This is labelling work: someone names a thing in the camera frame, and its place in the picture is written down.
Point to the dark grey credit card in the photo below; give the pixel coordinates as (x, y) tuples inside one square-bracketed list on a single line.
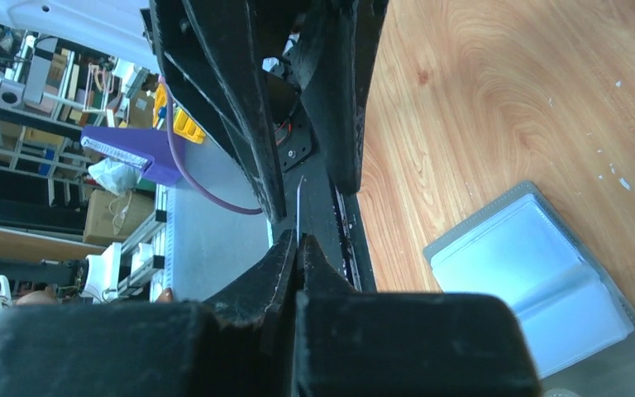
[(299, 201)]

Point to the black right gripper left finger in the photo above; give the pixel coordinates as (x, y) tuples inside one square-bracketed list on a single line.
[(229, 345)]

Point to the cardboard box background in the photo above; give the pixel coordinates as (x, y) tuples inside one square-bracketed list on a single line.
[(111, 218)]

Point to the yellow background bin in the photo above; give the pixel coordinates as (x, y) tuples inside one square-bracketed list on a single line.
[(183, 125)]

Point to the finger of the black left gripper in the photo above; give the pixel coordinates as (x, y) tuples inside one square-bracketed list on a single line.
[(208, 53), (334, 66)]

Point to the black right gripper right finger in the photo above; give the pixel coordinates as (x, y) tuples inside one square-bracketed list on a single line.
[(352, 343)]

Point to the grey card holder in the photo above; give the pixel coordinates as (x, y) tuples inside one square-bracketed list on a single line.
[(579, 326)]

